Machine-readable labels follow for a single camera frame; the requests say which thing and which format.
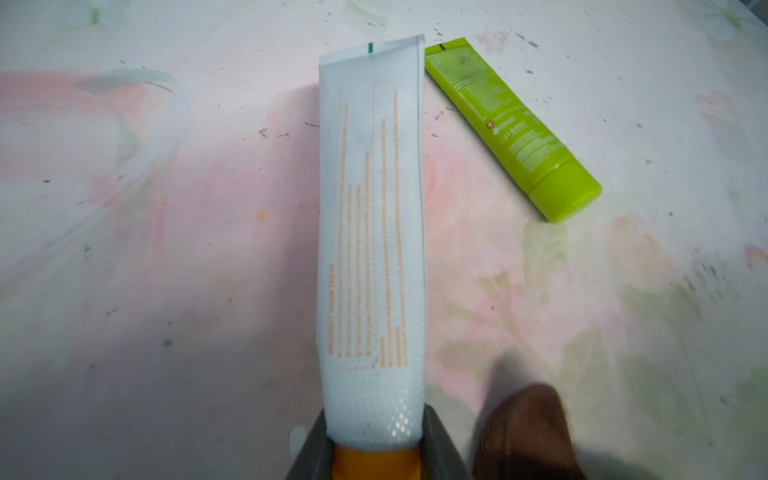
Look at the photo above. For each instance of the white orange-cap toothpaste tube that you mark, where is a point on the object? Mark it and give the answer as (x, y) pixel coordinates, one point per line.
(371, 299)

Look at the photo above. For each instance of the brown cloth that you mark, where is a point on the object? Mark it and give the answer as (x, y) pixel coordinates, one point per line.
(527, 437)

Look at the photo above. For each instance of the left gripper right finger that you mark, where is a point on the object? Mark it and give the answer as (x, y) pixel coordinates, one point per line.
(440, 459)

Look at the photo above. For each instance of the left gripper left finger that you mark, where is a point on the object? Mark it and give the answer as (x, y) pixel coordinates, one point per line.
(315, 459)

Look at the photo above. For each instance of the green toothpaste tube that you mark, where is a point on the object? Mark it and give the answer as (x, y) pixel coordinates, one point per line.
(539, 163)

